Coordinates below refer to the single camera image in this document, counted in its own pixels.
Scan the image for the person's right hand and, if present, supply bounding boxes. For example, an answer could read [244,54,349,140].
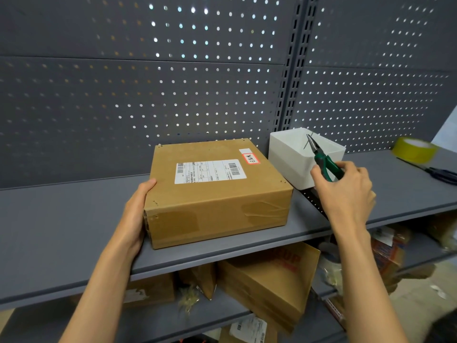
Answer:
[309,161,377,242]

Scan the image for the person's left hand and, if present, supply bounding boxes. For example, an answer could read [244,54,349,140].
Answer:
[111,179,158,260]

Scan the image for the green handled needle-nose pliers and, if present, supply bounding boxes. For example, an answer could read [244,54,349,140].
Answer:
[306,133,345,182]

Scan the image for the white plastic bin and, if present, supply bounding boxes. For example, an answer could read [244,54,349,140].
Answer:
[268,127,346,191]

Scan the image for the yellow tape roll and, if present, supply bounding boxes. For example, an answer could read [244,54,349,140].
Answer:
[391,136,439,165]

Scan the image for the brown cardboard box white labels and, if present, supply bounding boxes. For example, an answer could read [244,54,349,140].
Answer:
[143,138,294,251]

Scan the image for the black scissors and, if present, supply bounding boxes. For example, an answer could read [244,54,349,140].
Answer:
[396,157,457,185]

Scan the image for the person's left forearm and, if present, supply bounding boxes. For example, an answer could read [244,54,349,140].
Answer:
[59,242,143,343]

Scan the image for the person's right forearm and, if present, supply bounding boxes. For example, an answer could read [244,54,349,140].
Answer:
[335,230,409,343]

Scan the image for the white tape roll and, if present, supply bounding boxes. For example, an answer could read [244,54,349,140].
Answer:
[318,242,342,263]

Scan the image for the cardboard box red blue print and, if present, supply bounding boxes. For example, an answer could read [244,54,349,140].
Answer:
[369,226,413,282]

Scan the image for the cardboard box torn white sticker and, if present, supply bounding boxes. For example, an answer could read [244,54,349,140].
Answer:
[70,273,176,308]

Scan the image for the cardboard box red lettering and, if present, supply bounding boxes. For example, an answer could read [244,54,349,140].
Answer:
[217,242,321,334]

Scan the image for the cardboard box barcode label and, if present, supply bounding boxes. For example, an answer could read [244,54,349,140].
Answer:
[218,315,278,343]

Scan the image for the grey metal shelf board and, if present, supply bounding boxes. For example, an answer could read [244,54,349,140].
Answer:
[303,150,457,229]
[312,232,457,299]
[0,173,333,311]
[0,289,250,343]

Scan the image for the crumpled clear plastic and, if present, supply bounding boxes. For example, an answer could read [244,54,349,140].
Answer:
[319,259,345,295]

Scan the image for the grey perforated back panel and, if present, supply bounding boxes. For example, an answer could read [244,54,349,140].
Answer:
[0,0,300,190]
[289,0,457,154]

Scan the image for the black plastic crate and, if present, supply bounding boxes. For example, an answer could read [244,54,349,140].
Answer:
[427,317,457,343]

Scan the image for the grey slotted upright post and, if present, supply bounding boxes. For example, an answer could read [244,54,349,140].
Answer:
[275,0,320,131]

